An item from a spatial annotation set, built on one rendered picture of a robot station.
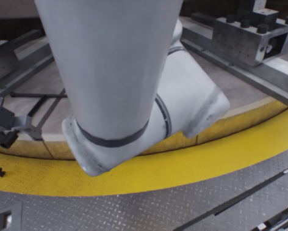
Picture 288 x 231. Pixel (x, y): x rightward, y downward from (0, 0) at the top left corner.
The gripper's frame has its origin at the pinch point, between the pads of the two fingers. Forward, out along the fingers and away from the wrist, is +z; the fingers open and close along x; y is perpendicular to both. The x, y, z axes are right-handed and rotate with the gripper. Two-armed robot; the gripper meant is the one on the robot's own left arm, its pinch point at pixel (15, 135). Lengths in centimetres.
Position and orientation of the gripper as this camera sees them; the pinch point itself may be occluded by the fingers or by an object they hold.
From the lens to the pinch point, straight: 71.0
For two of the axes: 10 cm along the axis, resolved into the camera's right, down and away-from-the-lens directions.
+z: 1.9, 4.1, 8.9
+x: -9.8, 1.3, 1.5
